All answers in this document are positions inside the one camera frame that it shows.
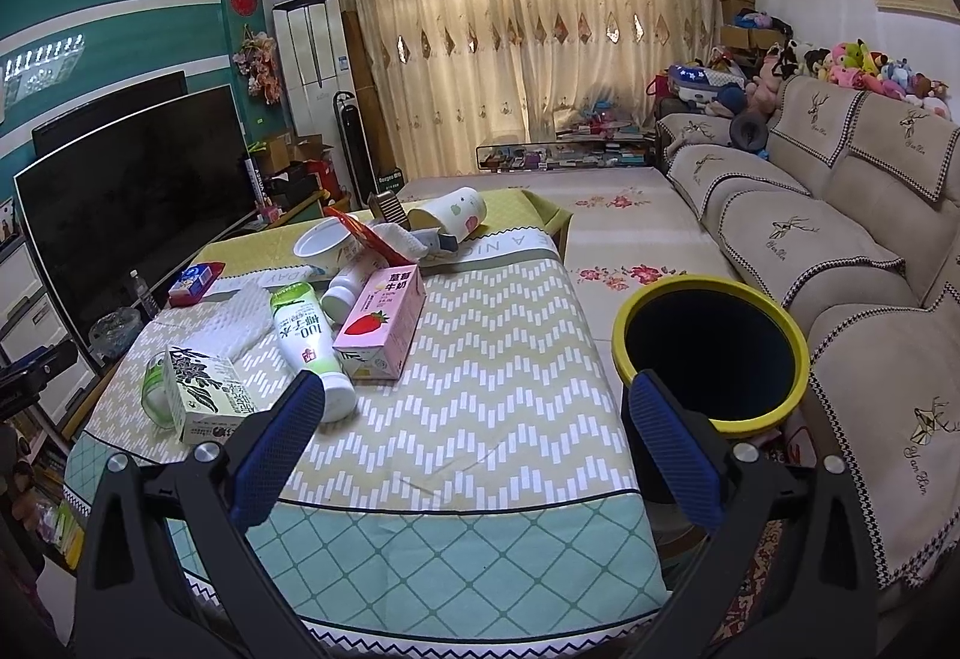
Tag green tea carton box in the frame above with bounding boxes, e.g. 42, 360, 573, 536
163, 347, 259, 446

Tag white green lotion bottle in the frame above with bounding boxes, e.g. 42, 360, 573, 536
270, 282, 358, 423

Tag pink strawberry milk carton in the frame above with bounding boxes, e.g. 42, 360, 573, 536
334, 264, 425, 381

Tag white supplement bottle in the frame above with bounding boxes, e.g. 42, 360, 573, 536
320, 249, 387, 326

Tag white plastic bowl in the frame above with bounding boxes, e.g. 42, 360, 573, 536
293, 217, 361, 278

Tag red snack packet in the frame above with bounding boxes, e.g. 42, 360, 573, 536
322, 207, 412, 266

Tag white paper cup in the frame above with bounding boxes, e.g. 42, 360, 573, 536
407, 186, 487, 243

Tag white foam net sleeve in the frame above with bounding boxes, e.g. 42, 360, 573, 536
161, 285, 274, 361

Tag yellow rimmed dark trash bin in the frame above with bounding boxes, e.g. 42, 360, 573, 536
612, 274, 811, 438

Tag red blue snack box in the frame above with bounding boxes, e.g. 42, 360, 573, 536
167, 262, 224, 308

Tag patterned green yellow tablecloth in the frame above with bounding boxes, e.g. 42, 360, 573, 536
62, 187, 671, 656

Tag floral beige floor rug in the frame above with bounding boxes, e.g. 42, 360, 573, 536
400, 168, 736, 393

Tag black flat television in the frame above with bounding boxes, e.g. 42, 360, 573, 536
13, 85, 256, 337

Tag red fire extinguisher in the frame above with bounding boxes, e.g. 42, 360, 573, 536
306, 157, 343, 202

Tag beige sectional sofa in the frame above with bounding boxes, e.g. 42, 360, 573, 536
658, 77, 958, 589

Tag black tower fan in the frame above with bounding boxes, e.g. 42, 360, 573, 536
334, 90, 377, 207

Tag low glass shelf with books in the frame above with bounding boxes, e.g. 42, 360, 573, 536
475, 134, 661, 173

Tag white cabinet air conditioner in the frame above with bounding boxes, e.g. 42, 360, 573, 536
272, 0, 355, 191

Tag pile of plush toys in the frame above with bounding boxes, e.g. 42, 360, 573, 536
719, 9, 952, 119

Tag stacked cardboard boxes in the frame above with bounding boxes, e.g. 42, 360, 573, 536
719, 0, 784, 51

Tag cream embroidered curtains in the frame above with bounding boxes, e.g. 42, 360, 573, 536
342, 0, 716, 179

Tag artificial flower wall decoration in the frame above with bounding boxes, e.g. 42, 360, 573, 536
233, 25, 283, 106

